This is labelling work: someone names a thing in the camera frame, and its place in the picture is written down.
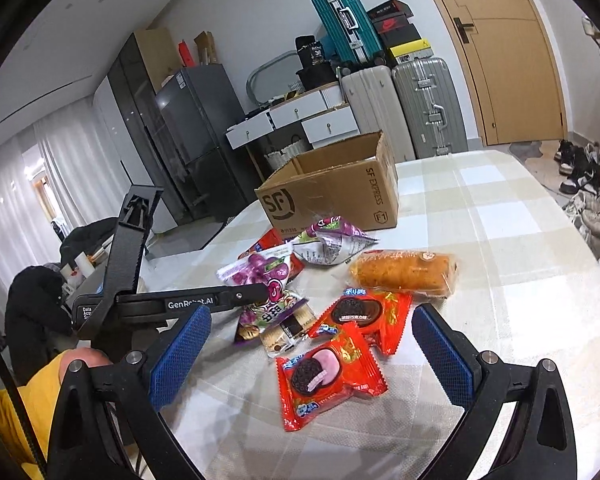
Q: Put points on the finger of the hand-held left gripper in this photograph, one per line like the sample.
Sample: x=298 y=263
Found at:
x=200 y=300

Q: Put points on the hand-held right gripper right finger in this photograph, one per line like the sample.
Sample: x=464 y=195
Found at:
x=442 y=360

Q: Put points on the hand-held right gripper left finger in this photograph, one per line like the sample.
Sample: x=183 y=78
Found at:
x=180 y=355

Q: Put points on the purple candy packet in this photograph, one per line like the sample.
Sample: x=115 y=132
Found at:
x=252 y=322

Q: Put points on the clear grape gummy packet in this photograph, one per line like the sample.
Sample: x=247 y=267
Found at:
x=255 y=267

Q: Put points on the red cookie packet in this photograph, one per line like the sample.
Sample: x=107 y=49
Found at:
x=365 y=315
x=330 y=380

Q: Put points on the red chip bag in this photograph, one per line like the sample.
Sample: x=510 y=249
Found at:
x=267 y=240

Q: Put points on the clear biscuit packet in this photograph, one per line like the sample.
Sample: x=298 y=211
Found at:
x=287 y=332

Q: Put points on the bread roll packet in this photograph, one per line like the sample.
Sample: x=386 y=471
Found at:
x=405 y=270

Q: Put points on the purple white triangular snack bag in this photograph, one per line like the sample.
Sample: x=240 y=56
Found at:
x=330 y=245

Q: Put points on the brown cardboard box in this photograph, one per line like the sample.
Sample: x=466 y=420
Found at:
x=325 y=195

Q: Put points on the person's left forearm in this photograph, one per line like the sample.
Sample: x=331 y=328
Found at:
x=30 y=400

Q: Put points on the person's left hand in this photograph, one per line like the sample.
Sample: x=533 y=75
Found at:
x=92 y=357

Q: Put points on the black jacket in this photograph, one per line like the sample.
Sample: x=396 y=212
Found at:
x=35 y=310

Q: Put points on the white sheer curtain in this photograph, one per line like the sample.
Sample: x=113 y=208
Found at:
x=25 y=185

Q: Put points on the dark glass cabinet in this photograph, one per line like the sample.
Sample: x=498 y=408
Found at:
x=135 y=125

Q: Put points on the grey refrigerator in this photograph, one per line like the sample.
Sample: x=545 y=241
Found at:
x=195 y=130

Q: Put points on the tall brown cardboard carton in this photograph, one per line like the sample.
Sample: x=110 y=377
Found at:
x=155 y=55

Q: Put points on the white drawer chest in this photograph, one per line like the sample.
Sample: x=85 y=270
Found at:
x=300 y=115

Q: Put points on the pile of sneakers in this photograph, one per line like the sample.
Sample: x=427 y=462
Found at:
x=585 y=180

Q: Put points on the grey doormat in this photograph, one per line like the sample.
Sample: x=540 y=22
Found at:
x=535 y=149

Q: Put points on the silver suitcase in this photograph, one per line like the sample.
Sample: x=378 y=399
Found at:
x=430 y=105

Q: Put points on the beige suitcase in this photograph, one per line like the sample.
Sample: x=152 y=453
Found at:
x=375 y=110

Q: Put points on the black round hat box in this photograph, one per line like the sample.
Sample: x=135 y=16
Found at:
x=315 y=60

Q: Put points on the yellow black shoe box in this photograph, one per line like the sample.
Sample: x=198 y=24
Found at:
x=410 y=52

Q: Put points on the teal suitcase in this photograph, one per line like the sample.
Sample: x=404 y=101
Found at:
x=342 y=20

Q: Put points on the wooden door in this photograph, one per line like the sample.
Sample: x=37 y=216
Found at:
x=510 y=50

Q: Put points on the red black shoe box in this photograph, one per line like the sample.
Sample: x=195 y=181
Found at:
x=397 y=32

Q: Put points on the grey metal tube frame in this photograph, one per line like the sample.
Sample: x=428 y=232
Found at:
x=260 y=75

